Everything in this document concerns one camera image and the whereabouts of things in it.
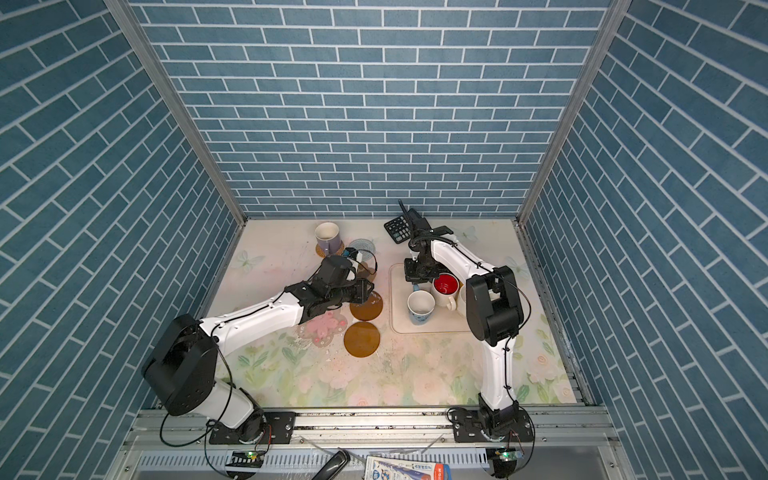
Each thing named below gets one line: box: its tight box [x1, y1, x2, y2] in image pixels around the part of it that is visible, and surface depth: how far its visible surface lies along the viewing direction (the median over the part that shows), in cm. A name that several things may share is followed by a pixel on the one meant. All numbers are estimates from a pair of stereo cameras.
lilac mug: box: [315, 221, 341, 256], surface depth 110 cm
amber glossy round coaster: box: [350, 291, 384, 321], surface depth 96 cm
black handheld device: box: [311, 450, 351, 480], surface depth 67 cm
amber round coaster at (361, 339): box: [343, 321, 381, 358], surface depth 90 cm
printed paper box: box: [364, 456, 453, 480], surface depth 69 cm
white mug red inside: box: [432, 272, 460, 311], surface depth 93 cm
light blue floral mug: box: [407, 283, 436, 326], surface depth 89 cm
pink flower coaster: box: [297, 309, 348, 348], surface depth 92 cm
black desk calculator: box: [384, 216, 412, 244], surface depth 118 cm
